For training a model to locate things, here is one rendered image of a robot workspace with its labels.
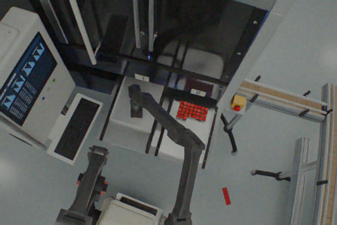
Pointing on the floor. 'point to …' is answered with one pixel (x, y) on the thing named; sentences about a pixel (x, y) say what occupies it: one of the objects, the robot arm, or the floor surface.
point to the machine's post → (256, 49)
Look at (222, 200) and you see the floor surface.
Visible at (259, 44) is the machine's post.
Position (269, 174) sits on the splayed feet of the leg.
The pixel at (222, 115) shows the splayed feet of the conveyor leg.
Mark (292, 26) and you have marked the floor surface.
